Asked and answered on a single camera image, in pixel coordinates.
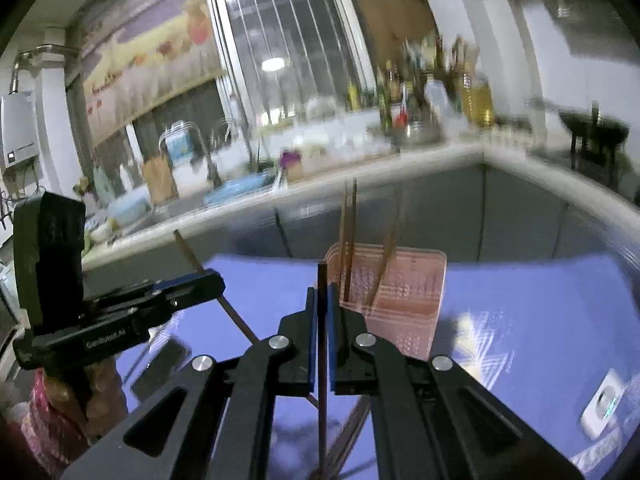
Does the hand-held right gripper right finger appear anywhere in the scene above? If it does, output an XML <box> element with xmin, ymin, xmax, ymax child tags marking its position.
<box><xmin>327</xmin><ymin>285</ymin><xmax>586</xmax><ymax>480</ymax></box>

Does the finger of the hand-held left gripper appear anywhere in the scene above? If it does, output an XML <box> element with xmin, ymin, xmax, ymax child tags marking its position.
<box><xmin>150</xmin><ymin>269</ymin><xmax>226</xmax><ymax>313</ymax></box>

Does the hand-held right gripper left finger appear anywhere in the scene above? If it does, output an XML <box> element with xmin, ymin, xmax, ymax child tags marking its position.
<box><xmin>60</xmin><ymin>287</ymin><xmax>321</xmax><ymax>480</ymax></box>

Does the dark wooden chopstick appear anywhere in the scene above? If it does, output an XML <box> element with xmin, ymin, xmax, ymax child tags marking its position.
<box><xmin>318</xmin><ymin>261</ymin><xmax>331</xmax><ymax>480</ymax></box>
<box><xmin>172</xmin><ymin>229</ymin><xmax>321</xmax><ymax>409</ymax></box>

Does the pink plastic utensil basket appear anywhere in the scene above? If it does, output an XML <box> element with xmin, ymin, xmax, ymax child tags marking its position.
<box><xmin>322</xmin><ymin>242</ymin><xmax>447</xmax><ymax>361</ymax></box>

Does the bundle of chopsticks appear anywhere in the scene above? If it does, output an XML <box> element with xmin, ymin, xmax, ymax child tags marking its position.
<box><xmin>337</xmin><ymin>177</ymin><xmax>408</xmax><ymax>307</ymax></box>

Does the person's left forearm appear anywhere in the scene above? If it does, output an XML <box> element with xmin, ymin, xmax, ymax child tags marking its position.
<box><xmin>19</xmin><ymin>375</ymin><xmax>97</xmax><ymax>477</ymax></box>

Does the person's left hand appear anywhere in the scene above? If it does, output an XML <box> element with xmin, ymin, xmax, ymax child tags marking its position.
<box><xmin>37</xmin><ymin>359</ymin><xmax>129</xmax><ymax>446</ymax></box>

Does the black smartphone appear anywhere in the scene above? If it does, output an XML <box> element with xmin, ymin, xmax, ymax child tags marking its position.
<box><xmin>129</xmin><ymin>337</ymin><xmax>191</xmax><ymax>411</ymax></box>

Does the light blue plastic basin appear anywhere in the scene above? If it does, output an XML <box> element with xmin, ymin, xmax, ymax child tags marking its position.
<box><xmin>107</xmin><ymin>192</ymin><xmax>153</xmax><ymax>227</ymax></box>

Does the blue plastic tray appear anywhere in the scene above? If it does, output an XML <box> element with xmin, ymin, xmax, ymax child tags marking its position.
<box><xmin>204</xmin><ymin>172</ymin><xmax>276</xmax><ymax>206</ymax></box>

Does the wooden cutting board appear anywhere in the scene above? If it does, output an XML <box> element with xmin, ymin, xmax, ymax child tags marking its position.
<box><xmin>141</xmin><ymin>156</ymin><xmax>179</xmax><ymax>205</ymax></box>

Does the tall metal faucet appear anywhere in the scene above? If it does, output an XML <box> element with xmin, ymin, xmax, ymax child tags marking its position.
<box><xmin>159</xmin><ymin>122</ymin><xmax>223</xmax><ymax>187</ymax></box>

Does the white water heater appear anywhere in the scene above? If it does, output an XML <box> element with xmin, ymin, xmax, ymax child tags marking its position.
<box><xmin>0</xmin><ymin>91</ymin><xmax>41</xmax><ymax>173</ymax></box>

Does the blue detergent container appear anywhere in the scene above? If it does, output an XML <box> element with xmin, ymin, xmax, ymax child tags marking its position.
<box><xmin>165</xmin><ymin>129</ymin><xmax>194</xmax><ymax>162</ymax></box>

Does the blue printed tablecloth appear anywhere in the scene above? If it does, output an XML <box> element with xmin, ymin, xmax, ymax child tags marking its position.
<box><xmin>117</xmin><ymin>252</ymin><xmax>640</xmax><ymax>480</ymax></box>

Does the metal exhaust pipe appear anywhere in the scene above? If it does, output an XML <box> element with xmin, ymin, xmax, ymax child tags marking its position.
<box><xmin>11</xmin><ymin>44</ymin><xmax>68</xmax><ymax>95</ymax></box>

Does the steel bowl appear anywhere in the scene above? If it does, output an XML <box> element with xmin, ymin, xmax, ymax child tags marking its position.
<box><xmin>395</xmin><ymin>122</ymin><xmax>442</xmax><ymax>144</ymax></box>

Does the printed window blind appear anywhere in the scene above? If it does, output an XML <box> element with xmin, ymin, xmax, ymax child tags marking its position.
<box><xmin>80</xmin><ymin>0</ymin><xmax>223</xmax><ymax>126</ymax></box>

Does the white plastic jug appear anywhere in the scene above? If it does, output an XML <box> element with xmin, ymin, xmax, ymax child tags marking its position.
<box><xmin>424</xmin><ymin>80</ymin><xmax>449</xmax><ymax>117</ymax></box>

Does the white plastic device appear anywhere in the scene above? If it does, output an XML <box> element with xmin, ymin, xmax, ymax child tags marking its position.
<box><xmin>580</xmin><ymin>369</ymin><xmax>627</xmax><ymax>441</ymax></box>

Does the barred kitchen window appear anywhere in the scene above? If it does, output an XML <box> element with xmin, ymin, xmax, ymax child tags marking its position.
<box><xmin>205</xmin><ymin>0</ymin><xmax>361</xmax><ymax>126</ymax></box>

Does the yellow cooking oil bottle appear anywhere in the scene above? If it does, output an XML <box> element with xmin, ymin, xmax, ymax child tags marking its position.
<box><xmin>462</xmin><ymin>72</ymin><xmax>496</xmax><ymax>128</ymax></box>

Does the gas stove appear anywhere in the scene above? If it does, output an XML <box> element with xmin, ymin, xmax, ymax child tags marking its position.
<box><xmin>569</xmin><ymin>135</ymin><xmax>623</xmax><ymax>188</ymax></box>

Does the black wok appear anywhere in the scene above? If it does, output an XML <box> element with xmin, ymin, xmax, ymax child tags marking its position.
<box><xmin>559</xmin><ymin>102</ymin><xmax>631</xmax><ymax>143</ymax></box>

